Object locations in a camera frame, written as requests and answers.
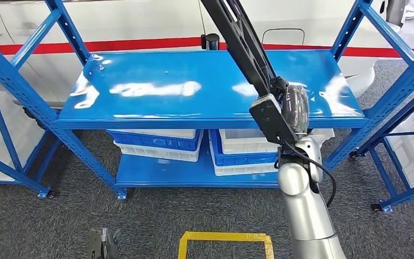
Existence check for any blue metal shelf rack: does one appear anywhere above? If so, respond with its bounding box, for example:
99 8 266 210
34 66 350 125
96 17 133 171
0 0 414 201
349 77 414 214
0 66 61 200

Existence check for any clear plastic hand wrap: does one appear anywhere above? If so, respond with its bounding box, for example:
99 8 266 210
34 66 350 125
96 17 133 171
280 83 311 136

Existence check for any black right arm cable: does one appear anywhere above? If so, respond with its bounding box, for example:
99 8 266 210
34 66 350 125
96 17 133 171
274 139 337 208

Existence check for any yellow floor tape square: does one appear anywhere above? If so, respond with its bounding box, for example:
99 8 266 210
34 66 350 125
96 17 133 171
177 231 275 259

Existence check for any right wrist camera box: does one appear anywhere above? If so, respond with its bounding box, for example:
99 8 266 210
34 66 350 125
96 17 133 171
249 93 299 146

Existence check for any long black plastic part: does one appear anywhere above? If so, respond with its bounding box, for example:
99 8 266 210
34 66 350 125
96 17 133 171
199 0 290 101

